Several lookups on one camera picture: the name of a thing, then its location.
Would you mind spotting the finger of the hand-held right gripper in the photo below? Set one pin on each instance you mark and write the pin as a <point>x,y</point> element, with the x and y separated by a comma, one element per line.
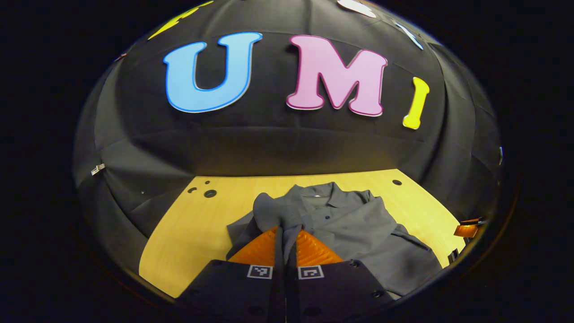
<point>466,230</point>

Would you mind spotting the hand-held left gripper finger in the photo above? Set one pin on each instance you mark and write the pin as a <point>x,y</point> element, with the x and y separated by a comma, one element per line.
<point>279,260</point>
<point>290,264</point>

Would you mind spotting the grey button shirt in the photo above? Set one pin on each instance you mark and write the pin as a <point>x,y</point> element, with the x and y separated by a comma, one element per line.
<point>350,229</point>

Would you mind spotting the black backdrop cloth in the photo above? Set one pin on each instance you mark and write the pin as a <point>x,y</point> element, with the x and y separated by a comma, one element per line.
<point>269,139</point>

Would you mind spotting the white cloth clip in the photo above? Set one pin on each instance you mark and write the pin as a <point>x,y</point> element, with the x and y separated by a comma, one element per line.
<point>97,169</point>

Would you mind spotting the pink cloth clip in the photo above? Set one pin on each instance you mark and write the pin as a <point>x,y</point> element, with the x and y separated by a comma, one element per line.
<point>120,57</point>

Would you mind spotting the grey table edge bracket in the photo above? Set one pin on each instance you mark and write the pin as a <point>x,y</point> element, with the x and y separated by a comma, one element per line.
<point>453,255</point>

